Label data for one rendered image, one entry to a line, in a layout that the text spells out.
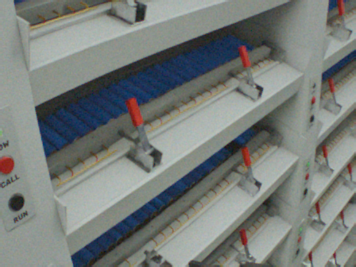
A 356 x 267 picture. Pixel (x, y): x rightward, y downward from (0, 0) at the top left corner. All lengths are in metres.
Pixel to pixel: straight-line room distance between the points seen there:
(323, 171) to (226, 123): 0.65
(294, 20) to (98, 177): 0.52
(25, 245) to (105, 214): 0.12
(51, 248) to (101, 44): 0.23
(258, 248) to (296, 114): 0.31
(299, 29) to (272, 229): 0.47
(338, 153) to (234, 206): 0.64
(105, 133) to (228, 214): 0.32
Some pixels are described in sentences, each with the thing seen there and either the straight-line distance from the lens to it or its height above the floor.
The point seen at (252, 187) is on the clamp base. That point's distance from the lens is 0.88.
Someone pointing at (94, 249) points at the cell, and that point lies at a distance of 0.72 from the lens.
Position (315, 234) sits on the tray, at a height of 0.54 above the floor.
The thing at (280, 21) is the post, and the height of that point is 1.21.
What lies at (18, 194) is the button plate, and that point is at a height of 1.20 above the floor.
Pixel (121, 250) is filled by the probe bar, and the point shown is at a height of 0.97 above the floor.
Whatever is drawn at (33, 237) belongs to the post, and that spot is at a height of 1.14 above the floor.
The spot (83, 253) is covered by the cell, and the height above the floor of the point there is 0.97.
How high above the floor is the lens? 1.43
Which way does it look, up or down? 32 degrees down
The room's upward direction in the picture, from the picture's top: 7 degrees counter-clockwise
